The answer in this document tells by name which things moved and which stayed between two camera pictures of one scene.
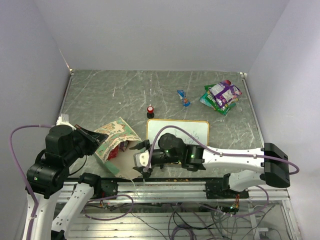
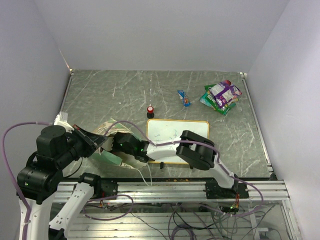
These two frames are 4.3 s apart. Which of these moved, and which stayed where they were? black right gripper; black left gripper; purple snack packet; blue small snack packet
Moved: black right gripper
Stayed: blue small snack packet; purple snack packet; black left gripper
